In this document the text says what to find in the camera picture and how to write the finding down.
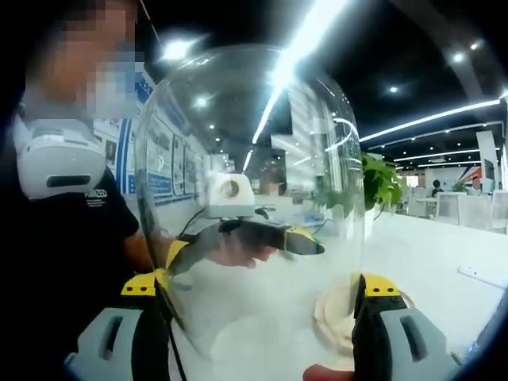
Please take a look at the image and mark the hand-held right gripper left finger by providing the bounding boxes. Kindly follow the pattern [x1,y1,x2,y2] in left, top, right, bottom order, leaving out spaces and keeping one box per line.
[65,268,178,381]

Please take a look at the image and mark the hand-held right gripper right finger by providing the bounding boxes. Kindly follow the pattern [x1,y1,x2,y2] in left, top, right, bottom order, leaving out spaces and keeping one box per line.
[351,272,464,381]

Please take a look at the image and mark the clear glass dome cover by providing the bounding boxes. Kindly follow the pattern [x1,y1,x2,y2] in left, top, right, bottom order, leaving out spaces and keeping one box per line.
[133,43,368,360]

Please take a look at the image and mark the person's left hand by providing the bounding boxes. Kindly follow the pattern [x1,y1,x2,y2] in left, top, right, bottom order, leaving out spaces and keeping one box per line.
[204,240,281,271]

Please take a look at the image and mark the person's right hand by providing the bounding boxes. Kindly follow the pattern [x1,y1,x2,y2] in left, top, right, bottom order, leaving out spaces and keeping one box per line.
[303,364,356,381]

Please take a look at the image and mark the blue white desk device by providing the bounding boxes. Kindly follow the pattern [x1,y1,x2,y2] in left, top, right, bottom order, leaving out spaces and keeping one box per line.
[301,210,333,229]

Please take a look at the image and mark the round wooden base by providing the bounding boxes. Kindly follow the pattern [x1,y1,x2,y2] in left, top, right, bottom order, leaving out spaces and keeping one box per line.
[311,271,418,354]

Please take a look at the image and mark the white paper sheet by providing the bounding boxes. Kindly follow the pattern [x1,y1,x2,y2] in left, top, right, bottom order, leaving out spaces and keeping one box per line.
[456,264,508,289]

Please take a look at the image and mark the green potted plant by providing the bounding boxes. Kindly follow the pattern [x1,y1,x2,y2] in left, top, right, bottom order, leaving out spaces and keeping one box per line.
[309,152,404,239]

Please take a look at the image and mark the white mesh chair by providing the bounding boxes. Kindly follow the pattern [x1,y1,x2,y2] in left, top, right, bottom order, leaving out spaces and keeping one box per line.
[456,194,495,231]
[434,192,461,225]
[491,190,508,235]

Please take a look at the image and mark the long ceiling light strip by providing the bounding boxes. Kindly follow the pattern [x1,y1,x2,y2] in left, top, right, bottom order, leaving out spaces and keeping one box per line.
[359,98,501,144]
[252,0,350,146]

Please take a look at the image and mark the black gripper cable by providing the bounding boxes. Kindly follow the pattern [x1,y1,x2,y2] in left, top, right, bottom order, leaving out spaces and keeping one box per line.
[166,208,210,381]

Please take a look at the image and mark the blue white wall poster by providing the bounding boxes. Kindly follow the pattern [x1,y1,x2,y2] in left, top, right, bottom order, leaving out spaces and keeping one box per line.
[93,67,207,207]

